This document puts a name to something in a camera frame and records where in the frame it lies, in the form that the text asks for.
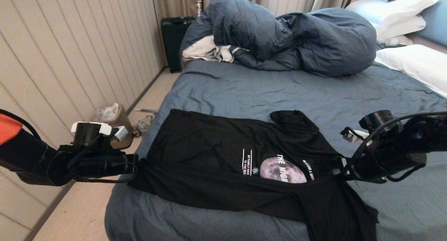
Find black suitcase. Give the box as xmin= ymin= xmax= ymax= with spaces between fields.
xmin=161 ymin=17 xmax=196 ymax=73

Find blue padded headboard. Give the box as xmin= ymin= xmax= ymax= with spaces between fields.
xmin=419 ymin=0 xmax=447 ymax=47

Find large white pillow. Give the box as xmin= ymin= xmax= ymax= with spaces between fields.
xmin=346 ymin=0 xmax=440 ymax=31

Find flat white pillow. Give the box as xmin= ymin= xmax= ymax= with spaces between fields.
xmin=375 ymin=15 xmax=427 ymax=41

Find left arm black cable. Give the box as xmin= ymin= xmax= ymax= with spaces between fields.
xmin=0 ymin=109 xmax=138 ymax=184

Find bronze trash bin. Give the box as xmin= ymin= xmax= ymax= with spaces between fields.
xmin=93 ymin=104 xmax=134 ymax=150

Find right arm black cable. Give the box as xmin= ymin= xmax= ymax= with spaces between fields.
xmin=340 ymin=112 xmax=447 ymax=183

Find clear plastic bin bag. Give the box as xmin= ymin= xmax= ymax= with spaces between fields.
xmin=96 ymin=103 xmax=120 ymax=121

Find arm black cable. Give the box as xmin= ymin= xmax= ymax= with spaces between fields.
xmin=340 ymin=112 xmax=447 ymax=183
xmin=0 ymin=109 xmax=138 ymax=184

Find crumpled dark blue duvet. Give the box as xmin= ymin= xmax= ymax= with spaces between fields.
xmin=180 ymin=0 xmax=378 ymax=77

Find teal patterned cloth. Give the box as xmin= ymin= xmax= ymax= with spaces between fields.
xmin=133 ymin=114 xmax=155 ymax=138

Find bed with blue sheet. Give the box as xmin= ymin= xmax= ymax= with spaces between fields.
xmin=105 ymin=59 xmax=447 ymax=241

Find small white pillow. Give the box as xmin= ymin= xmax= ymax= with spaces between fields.
xmin=378 ymin=35 xmax=414 ymax=46

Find long white pillow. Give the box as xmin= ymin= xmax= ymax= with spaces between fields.
xmin=375 ymin=44 xmax=447 ymax=98

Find white sheer curtain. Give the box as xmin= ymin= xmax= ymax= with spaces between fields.
xmin=267 ymin=0 xmax=319 ymax=17

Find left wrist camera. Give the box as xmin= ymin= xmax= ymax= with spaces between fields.
xmin=110 ymin=126 xmax=129 ymax=142

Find black printed t-shirt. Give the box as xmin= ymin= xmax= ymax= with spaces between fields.
xmin=127 ymin=109 xmax=379 ymax=241

